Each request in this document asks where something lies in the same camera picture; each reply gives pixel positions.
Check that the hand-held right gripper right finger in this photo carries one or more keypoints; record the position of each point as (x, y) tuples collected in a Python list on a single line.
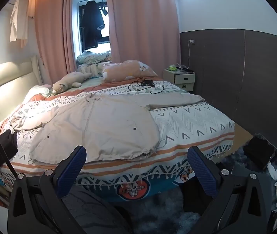
[(200, 173)]

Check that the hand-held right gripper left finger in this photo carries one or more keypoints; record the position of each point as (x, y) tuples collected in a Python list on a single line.
[(71, 170)]

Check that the beige coat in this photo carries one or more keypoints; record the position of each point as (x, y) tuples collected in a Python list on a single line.
[(92, 126)]

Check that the black clothes pile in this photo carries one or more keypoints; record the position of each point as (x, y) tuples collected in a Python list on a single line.
[(1, 151)]

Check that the dark hanging clothes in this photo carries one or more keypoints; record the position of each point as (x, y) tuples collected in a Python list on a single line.
[(91, 24)]

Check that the person's leg in dark pants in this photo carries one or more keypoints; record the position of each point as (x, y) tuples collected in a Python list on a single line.
[(92, 207)]

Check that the blue printed bed sheet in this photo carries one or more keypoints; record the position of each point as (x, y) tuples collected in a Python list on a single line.
[(158, 187)]

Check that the patterned white bed blanket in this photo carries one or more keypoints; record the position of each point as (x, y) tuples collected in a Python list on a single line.
[(189, 124)]

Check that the blue shaggy rug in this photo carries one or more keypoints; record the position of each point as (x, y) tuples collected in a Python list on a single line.
[(162, 214)]

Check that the black folded cloth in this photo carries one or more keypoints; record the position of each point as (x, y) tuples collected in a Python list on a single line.
[(259, 151)]

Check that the beige plush toy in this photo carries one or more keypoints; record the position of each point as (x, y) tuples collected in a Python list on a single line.
[(68, 80)]

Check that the cream nightstand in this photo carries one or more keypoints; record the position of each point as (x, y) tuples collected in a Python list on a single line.
[(184, 79)]

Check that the cream folded blanket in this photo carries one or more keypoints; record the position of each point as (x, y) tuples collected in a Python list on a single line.
[(93, 70)]

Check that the cream padded headboard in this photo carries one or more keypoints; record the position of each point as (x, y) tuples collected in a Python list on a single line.
[(4, 85)]

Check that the green item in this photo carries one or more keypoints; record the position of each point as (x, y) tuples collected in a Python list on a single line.
[(172, 67)]

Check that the peach printed pillow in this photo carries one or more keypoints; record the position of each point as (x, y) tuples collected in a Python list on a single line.
[(126, 72)]

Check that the light folded quilt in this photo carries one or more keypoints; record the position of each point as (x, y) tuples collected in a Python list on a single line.
[(92, 57)]

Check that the pink curtain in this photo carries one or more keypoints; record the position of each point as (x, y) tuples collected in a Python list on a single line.
[(141, 24), (53, 29)]

